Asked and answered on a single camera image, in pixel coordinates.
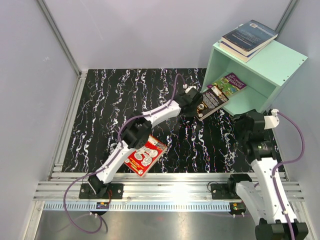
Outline black paperback book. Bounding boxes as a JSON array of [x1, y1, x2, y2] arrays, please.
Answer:
[[196, 85, 229, 121]]

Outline purple Treehouse book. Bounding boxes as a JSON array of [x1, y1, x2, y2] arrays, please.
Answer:
[[207, 72, 247, 98]]

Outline blue orange paperback book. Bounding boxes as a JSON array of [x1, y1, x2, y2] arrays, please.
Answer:
[[219, 41, 263, 63]]

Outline red book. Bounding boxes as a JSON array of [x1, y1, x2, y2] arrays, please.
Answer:
[[124, 135, 168, 177]]

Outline dark blue hardcover book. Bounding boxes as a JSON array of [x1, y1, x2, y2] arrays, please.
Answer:
[[220, 20, 278, 56]]

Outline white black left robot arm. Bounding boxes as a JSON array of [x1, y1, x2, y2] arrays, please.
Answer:
[[88, 87, 203, 199]]

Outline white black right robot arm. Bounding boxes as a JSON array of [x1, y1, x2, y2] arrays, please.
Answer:
[[226, 108, 309, 240]]

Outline mint green open cabinet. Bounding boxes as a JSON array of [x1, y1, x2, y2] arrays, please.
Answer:
[[201, 40, 308, 115]]

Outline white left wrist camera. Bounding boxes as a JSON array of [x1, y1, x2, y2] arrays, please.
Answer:
[[182, 83, 197, 94]]

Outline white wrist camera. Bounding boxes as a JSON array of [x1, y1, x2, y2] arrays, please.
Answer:
[[264, 108, 280, 130], [182, 83, 197, 94]]

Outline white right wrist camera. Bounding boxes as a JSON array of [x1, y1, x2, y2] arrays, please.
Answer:
[[264, 108, 280, 130]]

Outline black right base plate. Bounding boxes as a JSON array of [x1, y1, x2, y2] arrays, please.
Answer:
[[208, 182, 240, 200]]

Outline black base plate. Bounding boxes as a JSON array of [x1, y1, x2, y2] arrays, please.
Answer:
[[78, 183, 124, 200], [208, 182, 240, 200]]

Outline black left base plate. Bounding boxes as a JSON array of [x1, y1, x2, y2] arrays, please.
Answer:
[[78, 183, 124, 200]]

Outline aluminium rail frame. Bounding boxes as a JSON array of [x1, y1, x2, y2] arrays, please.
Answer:
[[32, 172, 305, 201]]

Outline slotted cable duct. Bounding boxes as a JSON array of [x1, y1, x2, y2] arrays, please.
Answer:
[[44, 201, 246, 212]]

